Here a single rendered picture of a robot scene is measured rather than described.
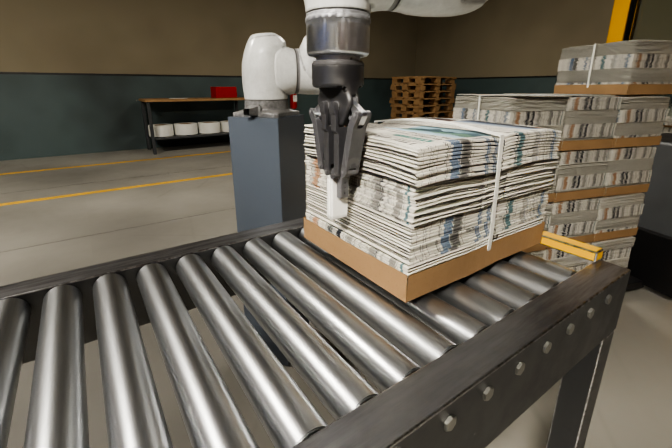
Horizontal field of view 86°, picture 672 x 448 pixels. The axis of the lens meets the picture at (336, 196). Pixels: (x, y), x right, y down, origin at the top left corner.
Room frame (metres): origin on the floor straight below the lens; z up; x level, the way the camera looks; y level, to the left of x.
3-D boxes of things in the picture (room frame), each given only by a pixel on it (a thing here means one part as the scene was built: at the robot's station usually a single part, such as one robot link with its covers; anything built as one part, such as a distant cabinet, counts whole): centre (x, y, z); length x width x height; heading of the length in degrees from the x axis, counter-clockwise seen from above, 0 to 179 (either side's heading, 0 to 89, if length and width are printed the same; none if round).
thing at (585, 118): (1.76, -1.05, 0.95); 0.38 x 0.29 x 0.23; 16
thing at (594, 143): (1.76, -1.05, 0.86); 0.38 x 0.29 x 0.04; 16
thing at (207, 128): (6.84, 2.54, 0.55); 1.80 x 0.70 x 1.10; 125
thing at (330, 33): (0.55, 0.00, 1.16); 0.09 x 0.09 x 0.06
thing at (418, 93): (8.32, -1.92, 0.65); 1.26 x 0.86 x 1.30; 129
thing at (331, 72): (0.55, 0.00, 1.09); 0.08 x 0.07 x 0.09; 35
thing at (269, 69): (1.35, 0.24, 1.17); 0.18 x 0.16 x 0.22; 105
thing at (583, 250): (0.77, -0.35, 0.81); 0.43 x 0.03 x 0.02; 35
